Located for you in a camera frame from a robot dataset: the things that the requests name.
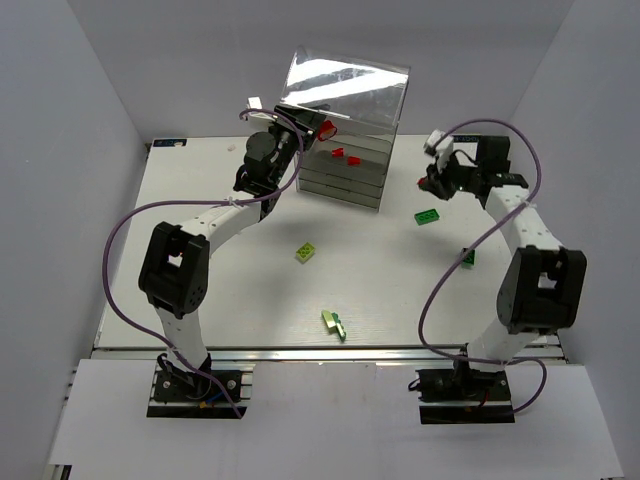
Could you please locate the blue label corner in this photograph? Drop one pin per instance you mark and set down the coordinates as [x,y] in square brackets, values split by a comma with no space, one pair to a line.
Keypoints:
[169,143]
[463,138]

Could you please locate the blue label left corner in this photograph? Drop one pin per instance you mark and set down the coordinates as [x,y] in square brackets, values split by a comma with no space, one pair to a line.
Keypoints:
[169,143]

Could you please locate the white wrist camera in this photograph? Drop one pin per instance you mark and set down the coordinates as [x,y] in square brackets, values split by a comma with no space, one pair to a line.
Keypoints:
[439,147]
[254,105]

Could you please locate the lime green lego brick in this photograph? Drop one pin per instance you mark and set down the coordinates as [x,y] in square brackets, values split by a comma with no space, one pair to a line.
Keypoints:
[305,252]

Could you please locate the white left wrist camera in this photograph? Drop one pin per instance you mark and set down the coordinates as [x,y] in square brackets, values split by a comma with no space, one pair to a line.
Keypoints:
[254,105]

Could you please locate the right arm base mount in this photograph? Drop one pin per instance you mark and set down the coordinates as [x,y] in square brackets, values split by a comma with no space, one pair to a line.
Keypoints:
[454,396]

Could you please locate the aluminium table front rail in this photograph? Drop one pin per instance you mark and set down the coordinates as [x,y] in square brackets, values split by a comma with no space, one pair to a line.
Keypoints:
[404,354]

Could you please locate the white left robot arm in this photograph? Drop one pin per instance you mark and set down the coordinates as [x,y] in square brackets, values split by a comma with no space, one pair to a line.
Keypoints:
[175,271]

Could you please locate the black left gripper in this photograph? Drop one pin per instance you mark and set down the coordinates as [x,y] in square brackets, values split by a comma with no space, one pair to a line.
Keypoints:
[300,121]

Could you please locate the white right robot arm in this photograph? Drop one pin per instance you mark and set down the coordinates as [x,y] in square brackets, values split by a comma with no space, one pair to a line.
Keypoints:
[542,287]

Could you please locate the dark green lego brick right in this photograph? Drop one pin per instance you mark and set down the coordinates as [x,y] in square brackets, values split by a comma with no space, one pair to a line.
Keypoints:
[468,258]

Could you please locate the light green lego assembly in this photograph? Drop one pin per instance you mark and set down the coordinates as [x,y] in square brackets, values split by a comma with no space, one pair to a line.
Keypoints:
[334,324]

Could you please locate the green lego plate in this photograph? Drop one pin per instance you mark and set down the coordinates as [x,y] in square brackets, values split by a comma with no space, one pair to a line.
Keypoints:
[426,217]

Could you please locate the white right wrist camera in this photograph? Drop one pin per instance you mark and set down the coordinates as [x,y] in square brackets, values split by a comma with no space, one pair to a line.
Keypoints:
[439,147]

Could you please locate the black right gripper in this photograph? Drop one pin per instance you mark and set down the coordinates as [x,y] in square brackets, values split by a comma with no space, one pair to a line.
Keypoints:
[445,183]

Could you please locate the blue label right corner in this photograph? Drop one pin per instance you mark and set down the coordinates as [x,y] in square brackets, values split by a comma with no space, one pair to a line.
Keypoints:
[463,138]

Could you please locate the clear drawer container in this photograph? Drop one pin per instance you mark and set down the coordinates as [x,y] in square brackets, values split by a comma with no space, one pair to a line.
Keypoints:
[364,100]

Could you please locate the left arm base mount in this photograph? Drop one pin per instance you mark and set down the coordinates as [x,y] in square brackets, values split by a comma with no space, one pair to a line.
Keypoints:
[177,394]

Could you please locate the large red lego piece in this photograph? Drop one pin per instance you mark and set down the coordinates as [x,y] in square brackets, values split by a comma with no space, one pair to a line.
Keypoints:
[326,131]

